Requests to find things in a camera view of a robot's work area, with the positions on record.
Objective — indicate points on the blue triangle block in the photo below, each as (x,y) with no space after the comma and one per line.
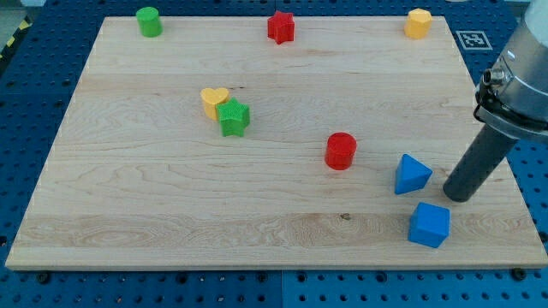
(411,175)

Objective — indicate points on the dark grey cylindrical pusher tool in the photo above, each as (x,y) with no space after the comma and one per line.
(486,152)

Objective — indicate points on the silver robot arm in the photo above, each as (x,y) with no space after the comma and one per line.
(512,95)

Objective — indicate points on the green star block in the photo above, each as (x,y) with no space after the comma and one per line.
(233,117)

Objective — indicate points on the red cylinder block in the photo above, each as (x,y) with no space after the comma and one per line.
(340,150)

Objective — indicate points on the wooden board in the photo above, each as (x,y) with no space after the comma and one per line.
(139,178)

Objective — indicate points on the yellow heart block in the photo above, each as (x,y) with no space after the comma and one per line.
(211,98)

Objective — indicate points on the red star block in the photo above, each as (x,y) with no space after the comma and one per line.
(281,27)

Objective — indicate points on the blue cube block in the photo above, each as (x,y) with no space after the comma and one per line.
(429,225)

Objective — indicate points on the green cylinder block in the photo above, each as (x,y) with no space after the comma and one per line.
(149,22)

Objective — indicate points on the yellow hexagon block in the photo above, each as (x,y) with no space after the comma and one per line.
(418,23)

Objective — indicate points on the white fiducial marker tag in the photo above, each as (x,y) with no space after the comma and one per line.
(473,40)

